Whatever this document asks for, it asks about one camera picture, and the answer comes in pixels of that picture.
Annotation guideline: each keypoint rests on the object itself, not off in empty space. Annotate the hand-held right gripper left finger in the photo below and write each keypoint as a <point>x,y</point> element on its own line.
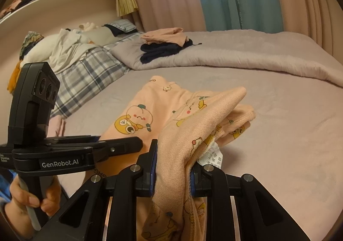
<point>152,174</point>

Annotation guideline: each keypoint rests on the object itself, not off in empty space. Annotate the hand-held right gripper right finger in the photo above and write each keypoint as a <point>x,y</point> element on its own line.
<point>197,184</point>

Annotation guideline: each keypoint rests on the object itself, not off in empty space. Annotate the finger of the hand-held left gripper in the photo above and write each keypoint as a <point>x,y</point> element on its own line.
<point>80,139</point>
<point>120,147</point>

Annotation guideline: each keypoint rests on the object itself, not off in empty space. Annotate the peach cartoon print garment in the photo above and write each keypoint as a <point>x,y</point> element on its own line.
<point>150,96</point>

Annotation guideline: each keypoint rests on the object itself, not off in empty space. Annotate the person's left hand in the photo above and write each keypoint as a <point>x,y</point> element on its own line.
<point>20,198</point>

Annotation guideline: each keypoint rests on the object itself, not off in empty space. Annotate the small pink cloth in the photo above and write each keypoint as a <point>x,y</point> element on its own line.
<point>57,125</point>

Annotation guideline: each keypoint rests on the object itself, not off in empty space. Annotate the orange cloth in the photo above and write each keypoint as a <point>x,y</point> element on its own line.
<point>13,77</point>

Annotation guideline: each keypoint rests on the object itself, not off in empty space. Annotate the floral patterned cloth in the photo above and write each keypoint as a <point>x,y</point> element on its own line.
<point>30,40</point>

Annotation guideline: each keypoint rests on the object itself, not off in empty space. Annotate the grey white plaid blanket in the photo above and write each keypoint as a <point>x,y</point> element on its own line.
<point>85,74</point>

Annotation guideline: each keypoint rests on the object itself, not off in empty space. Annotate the white crumpled cloth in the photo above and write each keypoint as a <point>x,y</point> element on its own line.
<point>64,48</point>

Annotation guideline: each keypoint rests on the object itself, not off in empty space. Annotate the cream plush toy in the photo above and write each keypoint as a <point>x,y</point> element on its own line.
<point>89,26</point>

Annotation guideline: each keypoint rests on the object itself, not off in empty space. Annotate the pale grey pillow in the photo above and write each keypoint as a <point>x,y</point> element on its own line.
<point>103,36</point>

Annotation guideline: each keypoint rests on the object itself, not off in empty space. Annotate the navy folded garment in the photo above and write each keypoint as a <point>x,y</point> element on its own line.
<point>160,52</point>

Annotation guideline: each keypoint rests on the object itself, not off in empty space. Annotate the blue striped pillow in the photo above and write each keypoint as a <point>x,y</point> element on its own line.
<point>122,25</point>

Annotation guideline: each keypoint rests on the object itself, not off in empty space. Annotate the plain peach folded garment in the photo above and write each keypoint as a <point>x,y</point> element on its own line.
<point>166,36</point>

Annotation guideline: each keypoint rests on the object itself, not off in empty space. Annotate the yellow striped hanging cloth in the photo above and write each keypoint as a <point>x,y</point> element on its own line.
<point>126,2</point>

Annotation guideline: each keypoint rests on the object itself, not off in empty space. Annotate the grey quilt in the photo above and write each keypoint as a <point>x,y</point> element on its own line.
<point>241,48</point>

